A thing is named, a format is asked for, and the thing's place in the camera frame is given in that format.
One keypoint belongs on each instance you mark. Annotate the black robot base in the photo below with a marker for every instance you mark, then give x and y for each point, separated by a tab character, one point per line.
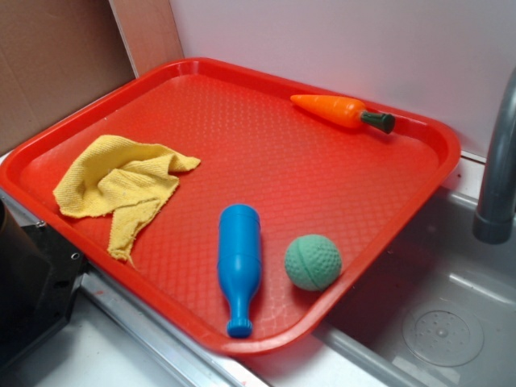
40	275

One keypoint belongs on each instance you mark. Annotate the brown cardboard panel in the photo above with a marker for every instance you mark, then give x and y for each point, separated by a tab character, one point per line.
59	56

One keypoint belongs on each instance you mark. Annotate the grey sink faucet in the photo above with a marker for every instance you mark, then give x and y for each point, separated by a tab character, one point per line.
495	211

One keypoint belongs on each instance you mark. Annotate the orange toy carrot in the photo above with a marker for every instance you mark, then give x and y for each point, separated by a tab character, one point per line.
344	111

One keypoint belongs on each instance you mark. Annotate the grey toy sink basin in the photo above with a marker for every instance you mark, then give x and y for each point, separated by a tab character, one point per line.
437	308

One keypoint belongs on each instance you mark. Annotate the blue plastic bottle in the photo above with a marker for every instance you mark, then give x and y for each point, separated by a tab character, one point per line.
239	265

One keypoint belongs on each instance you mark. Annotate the green dimpled ball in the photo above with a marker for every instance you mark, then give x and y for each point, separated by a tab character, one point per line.
312	262

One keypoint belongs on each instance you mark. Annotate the yellow cloth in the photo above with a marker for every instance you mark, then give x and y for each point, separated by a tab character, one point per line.
130	181

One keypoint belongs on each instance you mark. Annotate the red plastic tray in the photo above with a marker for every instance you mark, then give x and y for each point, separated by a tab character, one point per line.
304	176

